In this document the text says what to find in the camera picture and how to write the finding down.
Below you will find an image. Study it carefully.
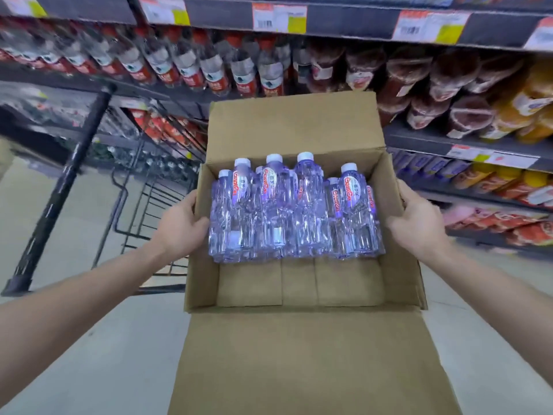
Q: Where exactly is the group of dark red jars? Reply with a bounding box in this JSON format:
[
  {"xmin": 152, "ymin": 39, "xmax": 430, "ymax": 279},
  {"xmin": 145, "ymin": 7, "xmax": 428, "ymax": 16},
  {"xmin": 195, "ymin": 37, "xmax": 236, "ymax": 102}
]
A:
[{"xmin": 298, "ymin": 38, "xmax": 526, "ymax": 139}]

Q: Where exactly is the black wire shopping cart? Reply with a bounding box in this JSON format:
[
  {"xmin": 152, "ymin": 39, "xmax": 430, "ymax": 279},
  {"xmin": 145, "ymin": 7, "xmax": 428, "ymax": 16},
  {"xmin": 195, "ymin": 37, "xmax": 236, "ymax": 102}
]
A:
[{"xmin": 0, "ymin": 81, "xmax": 209, "ymax": 297}]

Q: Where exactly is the person's right forearm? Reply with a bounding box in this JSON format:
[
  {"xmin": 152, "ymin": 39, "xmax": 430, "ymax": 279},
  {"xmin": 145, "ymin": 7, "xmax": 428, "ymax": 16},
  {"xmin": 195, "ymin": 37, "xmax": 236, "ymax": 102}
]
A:
[{"xmin": 421, "ymin": 244, "xmax": 553, "ymax": 385}]

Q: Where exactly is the person's left hand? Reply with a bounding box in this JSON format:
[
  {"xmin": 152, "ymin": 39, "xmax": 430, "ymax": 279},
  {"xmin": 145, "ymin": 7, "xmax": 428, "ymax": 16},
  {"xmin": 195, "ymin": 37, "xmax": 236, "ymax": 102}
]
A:
[{"xmin": 149, "ymin": 190, "xmax": 211, "ymax": 265}]

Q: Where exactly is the brown cardboard box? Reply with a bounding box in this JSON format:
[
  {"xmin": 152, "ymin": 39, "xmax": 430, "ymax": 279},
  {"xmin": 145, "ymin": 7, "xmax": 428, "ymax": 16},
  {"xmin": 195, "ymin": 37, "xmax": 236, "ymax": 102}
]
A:
[{"xmin": 167, "ymin": 91, "xmax": 463, "ymax": 415}]

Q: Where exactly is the white yellow price tag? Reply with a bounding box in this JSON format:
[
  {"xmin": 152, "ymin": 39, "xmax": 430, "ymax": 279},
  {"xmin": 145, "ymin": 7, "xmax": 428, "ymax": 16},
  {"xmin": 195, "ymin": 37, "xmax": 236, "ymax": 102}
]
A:
[
  {"xmin": 446, "ymin": 144, "xmax": 495, "ymax": 163},
  {"xmin": 497, "ymin": 152, "xmax": 540, "ymax": 170},
  {"xmin": 138, "ymin": 0, "xmax": 191, "ymax": 27},
  {"xmin": 0, "ymin": 0, "xmax": 47, "ymax": 18},
  {"xmin": 524, "ymin": 16, "xmax": 553, "ymax": 51},
  {"xmin": 252, "ymin": 3, "xmax": 308, "ymax": 35},
  {"xmin": 392, "ymin": 9, "xmax": 471, "ymax": 44}
]

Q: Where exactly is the person's right hand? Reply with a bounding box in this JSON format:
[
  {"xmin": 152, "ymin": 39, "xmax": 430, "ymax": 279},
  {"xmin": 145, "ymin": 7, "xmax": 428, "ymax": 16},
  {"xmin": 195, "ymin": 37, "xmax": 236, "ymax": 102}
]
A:
[{"xmin": 385, "ymin": 179, "xmax": 453, "ymax": 261}]

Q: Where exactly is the row of red label bottles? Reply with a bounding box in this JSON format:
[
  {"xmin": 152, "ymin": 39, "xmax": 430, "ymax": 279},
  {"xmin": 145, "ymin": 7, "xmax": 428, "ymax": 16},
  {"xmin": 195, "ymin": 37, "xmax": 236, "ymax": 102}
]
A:
[{"xmin": 0, "ymin": 19, "xmax": 294, "ymax": 99}]

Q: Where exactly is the person's left forearm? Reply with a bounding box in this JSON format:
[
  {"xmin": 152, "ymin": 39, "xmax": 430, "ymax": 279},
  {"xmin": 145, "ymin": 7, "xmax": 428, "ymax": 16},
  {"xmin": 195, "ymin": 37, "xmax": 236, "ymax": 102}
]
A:
[{"xmin": 0, "ymin": 244, "xmax": 173, "ymax": 409}]

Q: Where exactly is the group of small water bottles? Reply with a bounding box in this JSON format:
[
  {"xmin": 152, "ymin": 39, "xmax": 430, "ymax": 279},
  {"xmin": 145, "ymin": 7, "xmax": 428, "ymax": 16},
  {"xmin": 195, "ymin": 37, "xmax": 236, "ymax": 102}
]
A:
[{"xmin": 208, "ymin": 152, "xmax": 386, "ymax": 264}]

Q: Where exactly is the group of red packaged bottles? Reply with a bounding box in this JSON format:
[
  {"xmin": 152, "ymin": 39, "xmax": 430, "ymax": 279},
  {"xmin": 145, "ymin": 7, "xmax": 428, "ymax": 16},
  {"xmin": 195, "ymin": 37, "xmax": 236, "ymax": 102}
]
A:
[{"xmin": 125, "ymin": 105, "xmax": 208, "ymax": 160}]

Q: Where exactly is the dark grey metal shelf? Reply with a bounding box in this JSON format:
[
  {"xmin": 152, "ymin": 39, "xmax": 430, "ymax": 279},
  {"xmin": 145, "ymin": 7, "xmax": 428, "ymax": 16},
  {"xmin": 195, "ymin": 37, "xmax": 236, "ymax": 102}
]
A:
[{"xmin": 0, "ymin": 0, "xmax": 553, "ymax": 260}]

